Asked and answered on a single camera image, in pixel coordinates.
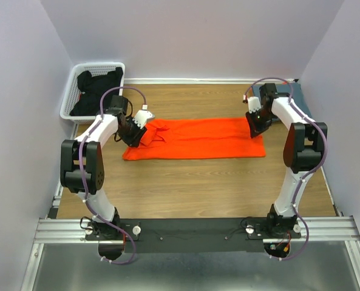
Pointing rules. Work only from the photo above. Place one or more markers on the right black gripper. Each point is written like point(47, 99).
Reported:
point(254, 128)

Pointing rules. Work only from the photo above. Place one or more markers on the orange t shirt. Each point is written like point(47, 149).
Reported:
point(210, 138)

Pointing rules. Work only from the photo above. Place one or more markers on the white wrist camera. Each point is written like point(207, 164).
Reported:
point(253, 103)
point(143, 116)

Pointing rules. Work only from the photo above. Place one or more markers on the white plastic laundry basket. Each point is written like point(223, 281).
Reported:
point(72, 93)

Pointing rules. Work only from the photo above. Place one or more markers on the folded blue t shirt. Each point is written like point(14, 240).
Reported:
point(298, 96)

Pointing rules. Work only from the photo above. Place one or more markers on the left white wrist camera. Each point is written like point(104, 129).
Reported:
point(143, 116)

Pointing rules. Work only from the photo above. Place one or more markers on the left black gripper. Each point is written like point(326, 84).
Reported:
point(134, 140)

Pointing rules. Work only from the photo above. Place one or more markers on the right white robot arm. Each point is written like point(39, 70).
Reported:
point(304, 153)

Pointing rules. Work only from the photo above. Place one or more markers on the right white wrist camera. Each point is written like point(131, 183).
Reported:
point(253, 103)

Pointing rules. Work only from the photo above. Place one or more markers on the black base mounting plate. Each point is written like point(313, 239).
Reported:
point(248, 234)

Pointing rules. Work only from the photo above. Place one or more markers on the aluminium frame rail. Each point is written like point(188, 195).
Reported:
point(197, 188)

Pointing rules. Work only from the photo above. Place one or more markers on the black t shirt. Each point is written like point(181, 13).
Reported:
point(91, 90)

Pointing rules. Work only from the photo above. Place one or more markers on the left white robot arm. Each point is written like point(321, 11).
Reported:
point(82, 166)

